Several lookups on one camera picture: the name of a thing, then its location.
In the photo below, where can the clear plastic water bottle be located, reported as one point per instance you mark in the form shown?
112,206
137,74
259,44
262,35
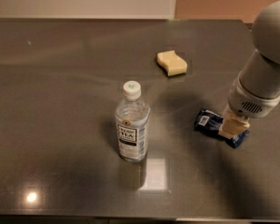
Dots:
132,119

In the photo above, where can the yellow sponge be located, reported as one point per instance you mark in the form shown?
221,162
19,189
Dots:
171,63

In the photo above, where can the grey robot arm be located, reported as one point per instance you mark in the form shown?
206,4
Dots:
256,90

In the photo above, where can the blue rxbar wrapper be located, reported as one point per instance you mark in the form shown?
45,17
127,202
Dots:
209,122

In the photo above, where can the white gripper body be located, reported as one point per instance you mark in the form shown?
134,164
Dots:
250,103

